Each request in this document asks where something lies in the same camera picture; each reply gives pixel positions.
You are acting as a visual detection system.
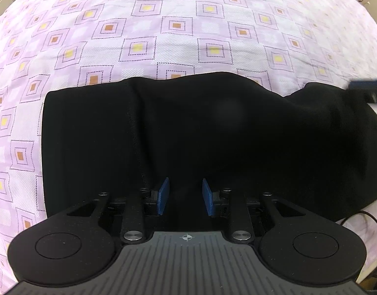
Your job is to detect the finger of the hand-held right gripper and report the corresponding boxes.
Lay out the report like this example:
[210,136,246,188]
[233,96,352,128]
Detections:
[349,79,377,106]

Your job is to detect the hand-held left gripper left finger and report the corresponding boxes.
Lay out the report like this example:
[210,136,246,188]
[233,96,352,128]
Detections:
[65,177,171,244]

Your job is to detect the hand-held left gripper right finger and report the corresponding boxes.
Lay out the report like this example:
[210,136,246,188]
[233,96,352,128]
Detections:
[202,178,303,243]

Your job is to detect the black pants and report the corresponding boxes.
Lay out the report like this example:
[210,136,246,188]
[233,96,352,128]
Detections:
[41,72,377,225]

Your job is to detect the purple checked bed sheet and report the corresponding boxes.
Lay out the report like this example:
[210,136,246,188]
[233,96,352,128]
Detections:
[0,0,377,295]

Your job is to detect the dark thin cable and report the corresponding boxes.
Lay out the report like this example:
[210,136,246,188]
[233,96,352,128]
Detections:
[336,210,377,232]

